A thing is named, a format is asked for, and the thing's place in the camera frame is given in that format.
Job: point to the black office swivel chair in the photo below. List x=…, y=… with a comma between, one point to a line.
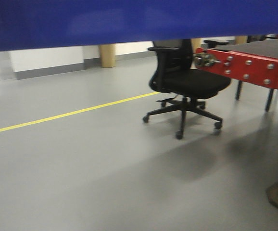
x=175, y=75

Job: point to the red conveyor frame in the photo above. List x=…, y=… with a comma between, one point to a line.
x=244, y=67

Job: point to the left wooden pillar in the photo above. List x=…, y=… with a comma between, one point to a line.
x=107, y=55

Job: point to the wooden pillar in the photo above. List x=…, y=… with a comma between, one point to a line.
x=107, y=55
x=196, y=43

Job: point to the right wooden pillar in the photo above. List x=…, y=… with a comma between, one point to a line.
x=196, y=43

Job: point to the black conveyor belt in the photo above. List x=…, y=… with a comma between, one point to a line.
x=267, y=48

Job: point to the blue plastic bin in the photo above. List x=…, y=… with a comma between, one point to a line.
x=34, y=24

